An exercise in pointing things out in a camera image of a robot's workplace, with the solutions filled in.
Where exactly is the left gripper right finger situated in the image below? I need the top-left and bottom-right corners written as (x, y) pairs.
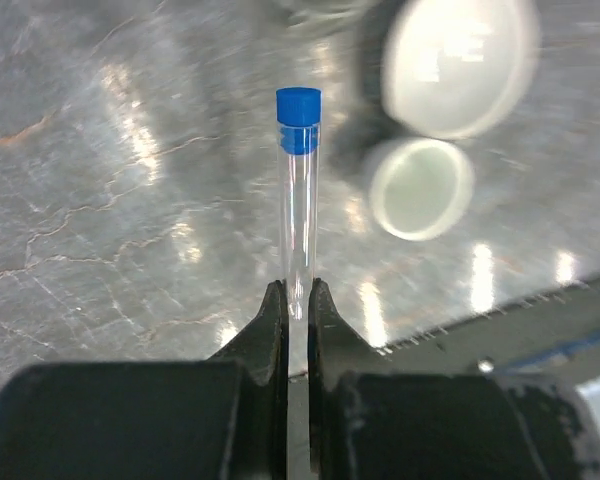
top-left (307, 279), bottom-right (395, 479)

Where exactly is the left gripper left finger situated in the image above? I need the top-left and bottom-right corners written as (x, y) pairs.
top-left (209, 280), bottom-right (289, 479)

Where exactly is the blue capped test tube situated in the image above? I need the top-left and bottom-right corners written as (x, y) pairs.
top-left (276, 87), bottom-right (322, 375)

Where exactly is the small white dish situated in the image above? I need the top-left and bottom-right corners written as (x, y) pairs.
top-left (364, 137), bottom-right (475, 242)

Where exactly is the large white dish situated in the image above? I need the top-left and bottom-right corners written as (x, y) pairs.
top-left (357, 1), bottom-right (541, 140)

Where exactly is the light blue cable duct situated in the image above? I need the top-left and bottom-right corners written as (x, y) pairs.
top-left (383, 276), bottom-right (600, 383)

